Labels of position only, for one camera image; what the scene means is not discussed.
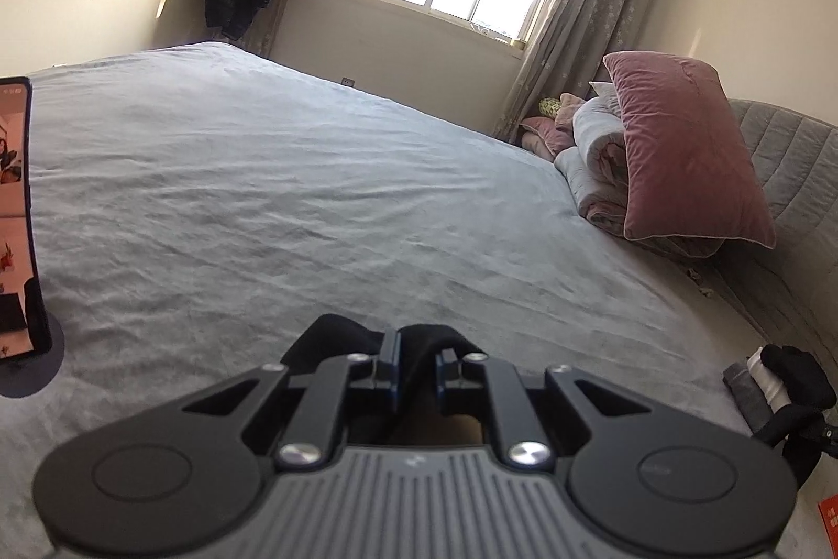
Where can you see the black garment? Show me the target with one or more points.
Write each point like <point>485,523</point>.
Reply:
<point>419,349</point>
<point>802,375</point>

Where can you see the grey quilted headboard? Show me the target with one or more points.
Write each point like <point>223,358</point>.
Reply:
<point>785,192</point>

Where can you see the yellow-green plush toy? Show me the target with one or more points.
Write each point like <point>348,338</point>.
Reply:
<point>550,107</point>

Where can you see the black crumpled garment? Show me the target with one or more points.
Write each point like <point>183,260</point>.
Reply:
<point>802,375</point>

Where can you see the pink velvet pillow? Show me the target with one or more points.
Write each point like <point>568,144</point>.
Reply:
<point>681,153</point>

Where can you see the folded white and pink quilt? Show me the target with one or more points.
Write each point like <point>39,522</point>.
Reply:
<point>599,153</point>

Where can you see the round grey phone stand base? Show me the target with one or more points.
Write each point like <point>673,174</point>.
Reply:
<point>33,375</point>

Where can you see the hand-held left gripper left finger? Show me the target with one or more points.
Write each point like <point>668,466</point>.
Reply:
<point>393,379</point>

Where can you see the grey star-print curtain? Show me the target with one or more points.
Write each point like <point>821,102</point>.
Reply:
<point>576,9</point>

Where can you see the smartphone with lit screen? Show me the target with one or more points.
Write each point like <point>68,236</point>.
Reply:
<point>16,205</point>

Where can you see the orange box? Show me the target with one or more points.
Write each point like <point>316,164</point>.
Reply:
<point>830,523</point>

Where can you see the grey folded garment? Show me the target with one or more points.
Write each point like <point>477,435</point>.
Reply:
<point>746,395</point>

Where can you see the small pink pillows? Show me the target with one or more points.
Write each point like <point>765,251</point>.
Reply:
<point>547,136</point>

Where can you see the white rolled garment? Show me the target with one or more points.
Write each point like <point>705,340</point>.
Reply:
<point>769,385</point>

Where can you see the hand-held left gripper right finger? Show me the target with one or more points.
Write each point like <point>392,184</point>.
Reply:
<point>442,379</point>

